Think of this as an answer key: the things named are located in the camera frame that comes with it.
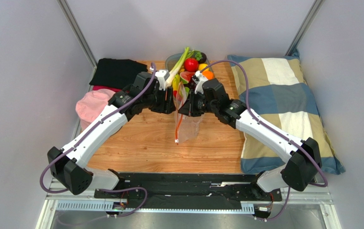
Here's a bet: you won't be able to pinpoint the red cloth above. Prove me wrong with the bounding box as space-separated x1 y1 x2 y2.
92 85 121 93

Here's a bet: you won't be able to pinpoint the green white leek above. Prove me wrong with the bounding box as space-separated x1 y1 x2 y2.
165 46 191 86

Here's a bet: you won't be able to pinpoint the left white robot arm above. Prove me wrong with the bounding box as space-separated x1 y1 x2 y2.
47 70 175 195

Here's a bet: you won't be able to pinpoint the plaid pillow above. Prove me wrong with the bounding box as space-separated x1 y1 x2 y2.
227 51 346 175

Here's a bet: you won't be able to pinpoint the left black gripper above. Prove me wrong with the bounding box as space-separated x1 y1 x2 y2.
142 85 177 115

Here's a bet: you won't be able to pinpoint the orange fruit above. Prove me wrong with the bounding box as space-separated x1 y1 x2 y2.
202 71 215 80

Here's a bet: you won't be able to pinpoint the red apple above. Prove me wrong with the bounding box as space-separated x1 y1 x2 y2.
184 58 199 72

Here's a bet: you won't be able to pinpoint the watermelon slice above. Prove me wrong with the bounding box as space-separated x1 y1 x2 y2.
179 71 195 84

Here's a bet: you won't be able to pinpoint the yellow bananas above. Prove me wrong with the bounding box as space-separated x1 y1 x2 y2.
172 74 181 91

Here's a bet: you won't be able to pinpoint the pink hat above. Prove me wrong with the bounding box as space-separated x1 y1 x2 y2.
75 89 115 131

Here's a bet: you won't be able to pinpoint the clear orange zip top bag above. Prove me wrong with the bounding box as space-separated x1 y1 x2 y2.
174 89 204 145

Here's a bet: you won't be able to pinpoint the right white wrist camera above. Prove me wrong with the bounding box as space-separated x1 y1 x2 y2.
192 71 208 94

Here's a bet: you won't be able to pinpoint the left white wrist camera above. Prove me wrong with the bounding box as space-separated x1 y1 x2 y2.
150 67 170 91

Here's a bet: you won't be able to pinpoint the black folded cloth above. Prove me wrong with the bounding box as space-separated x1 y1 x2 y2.
90 58 147 89

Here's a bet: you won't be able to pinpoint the grey food tray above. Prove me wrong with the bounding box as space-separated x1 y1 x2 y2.
164 52 214 96

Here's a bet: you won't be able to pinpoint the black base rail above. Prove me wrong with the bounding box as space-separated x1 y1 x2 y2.
94 173 283 210

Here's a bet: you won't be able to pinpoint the yellow lemon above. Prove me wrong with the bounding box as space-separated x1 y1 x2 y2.
198 63 209 72

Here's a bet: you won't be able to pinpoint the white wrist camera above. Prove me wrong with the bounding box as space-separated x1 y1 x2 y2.
192 71 208 94
150 67 170 91

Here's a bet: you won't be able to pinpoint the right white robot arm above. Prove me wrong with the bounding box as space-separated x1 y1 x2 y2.
178 79 322 192

